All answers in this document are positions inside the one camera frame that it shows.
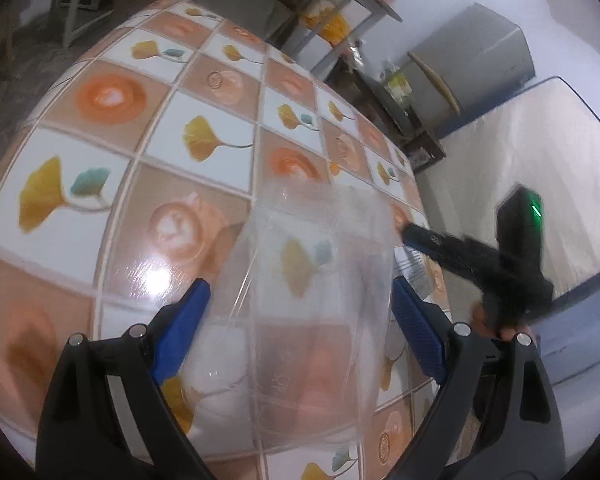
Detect wooden chair with curved back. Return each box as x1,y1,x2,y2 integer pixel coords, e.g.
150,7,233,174
330,51,462,161

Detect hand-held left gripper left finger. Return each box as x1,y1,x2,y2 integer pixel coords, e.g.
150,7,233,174
35,277,216,480

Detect white sack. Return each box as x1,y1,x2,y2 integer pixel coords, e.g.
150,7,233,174
195,0,276,28

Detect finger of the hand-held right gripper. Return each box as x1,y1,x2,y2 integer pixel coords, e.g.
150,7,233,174
402,237,487,287
404,223,497,267

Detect tile pattern tablecloth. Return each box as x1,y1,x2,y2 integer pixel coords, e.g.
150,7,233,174
0,0,451,480

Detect white mattress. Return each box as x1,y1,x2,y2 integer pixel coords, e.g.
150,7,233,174
420,76,600,311

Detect dark wooden stool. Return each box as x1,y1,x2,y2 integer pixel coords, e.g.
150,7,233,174
400,127,446,176

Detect green and white boxes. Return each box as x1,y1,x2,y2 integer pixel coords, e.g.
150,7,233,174
385,72,412,98

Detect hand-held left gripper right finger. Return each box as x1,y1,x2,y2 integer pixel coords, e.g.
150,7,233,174
387,277,566,480

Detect grey side table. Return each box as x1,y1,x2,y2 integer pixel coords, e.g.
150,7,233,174
60,0,403,68

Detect person's right hand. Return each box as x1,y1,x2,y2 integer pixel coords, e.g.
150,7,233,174
472,301,533,345

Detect clear plastic sheet bag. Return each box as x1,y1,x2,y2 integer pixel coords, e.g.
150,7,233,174
195,180,413,456

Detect yellow bag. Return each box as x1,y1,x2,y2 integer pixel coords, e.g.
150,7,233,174
300,2,351,43

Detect grey refrigerator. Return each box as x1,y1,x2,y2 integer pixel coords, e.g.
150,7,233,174
407,2,537,136

